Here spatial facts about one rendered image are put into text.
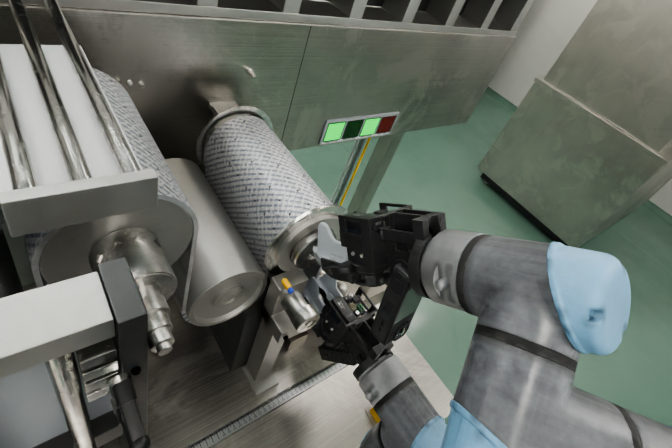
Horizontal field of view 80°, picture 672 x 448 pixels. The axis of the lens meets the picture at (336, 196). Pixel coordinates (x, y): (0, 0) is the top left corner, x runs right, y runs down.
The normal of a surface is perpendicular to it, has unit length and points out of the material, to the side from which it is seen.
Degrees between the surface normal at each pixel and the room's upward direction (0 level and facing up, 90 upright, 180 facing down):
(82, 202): 90
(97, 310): 0
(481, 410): 62
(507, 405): 46
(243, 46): 90
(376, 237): 50
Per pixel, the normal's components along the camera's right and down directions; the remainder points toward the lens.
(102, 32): 0.55, 0.67
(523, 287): -0.66, -0.41
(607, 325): 0.61, 0.05
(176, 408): 0.29, -0.72
